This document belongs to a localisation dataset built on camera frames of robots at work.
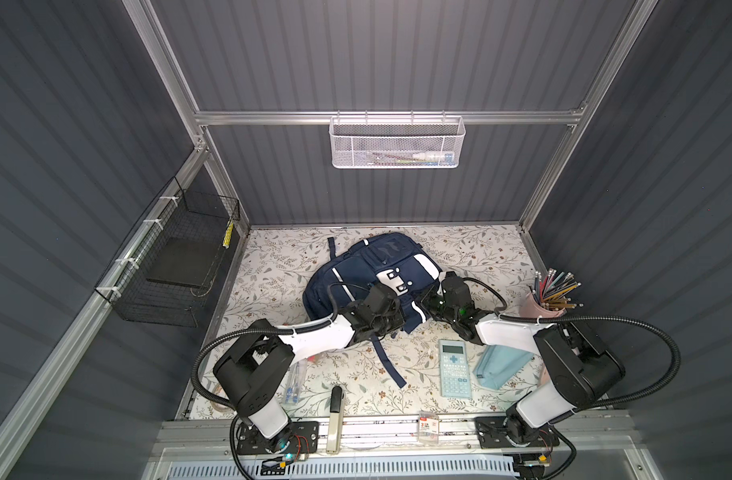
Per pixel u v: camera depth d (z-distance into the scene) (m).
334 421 0.72
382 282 0.93
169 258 0.75
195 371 0.42
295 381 0.82
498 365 0.79
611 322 0.44
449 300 0.74
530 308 0.87
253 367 0.46
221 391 0.46
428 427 0.73
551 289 0.88
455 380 0.81
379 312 0.68
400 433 0.75
